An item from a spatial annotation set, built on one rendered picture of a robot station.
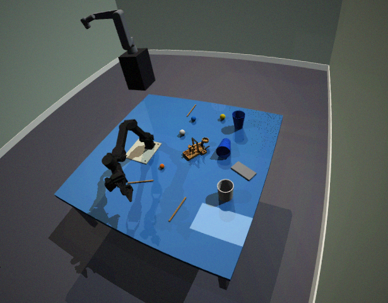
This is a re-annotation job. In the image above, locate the blue cup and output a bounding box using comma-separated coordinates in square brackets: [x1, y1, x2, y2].
[216, 138, 231, 158]
[232, 110, 245, 130]

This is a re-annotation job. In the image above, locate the white cup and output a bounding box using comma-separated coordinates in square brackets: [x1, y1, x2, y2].
[218, 179, 234, 202]

